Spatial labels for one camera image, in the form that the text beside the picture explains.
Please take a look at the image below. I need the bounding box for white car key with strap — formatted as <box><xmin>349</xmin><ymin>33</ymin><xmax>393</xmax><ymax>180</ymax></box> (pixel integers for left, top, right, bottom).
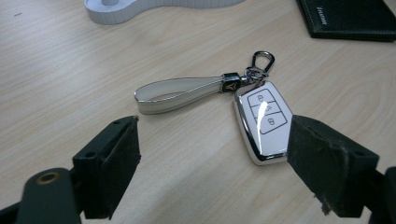
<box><xmin>134</xmin><ymin>50</ymin><xmax>294</xmax><ymax>166</ymax></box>

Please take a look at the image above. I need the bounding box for black leather wallet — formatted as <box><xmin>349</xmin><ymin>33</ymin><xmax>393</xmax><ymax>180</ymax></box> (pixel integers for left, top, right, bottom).
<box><xmin>295</xmin><ymin>0</ymin><xmax>396</xmax><ymax>43</ymax></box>

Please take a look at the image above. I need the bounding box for white plastic stand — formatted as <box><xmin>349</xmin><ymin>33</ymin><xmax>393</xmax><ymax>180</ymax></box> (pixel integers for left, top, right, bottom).
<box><xmin>83</xmin><ymin>0</ymin><xmax>247</xmax><ymax>26</ymax></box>

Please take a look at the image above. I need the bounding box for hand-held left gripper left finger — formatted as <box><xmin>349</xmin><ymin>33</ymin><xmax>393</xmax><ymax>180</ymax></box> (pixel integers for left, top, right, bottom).
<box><xmin>72</xmin><ymin>115</ymin><xmax>142</xmax><ymax>220</ymax></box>

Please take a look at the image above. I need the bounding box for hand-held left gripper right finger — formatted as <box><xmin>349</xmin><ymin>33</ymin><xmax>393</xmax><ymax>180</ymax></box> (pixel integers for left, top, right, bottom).
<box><xmin>286</xmin><ymin>114</ymin><xmax>380</xmax><ymax>218</ymax></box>

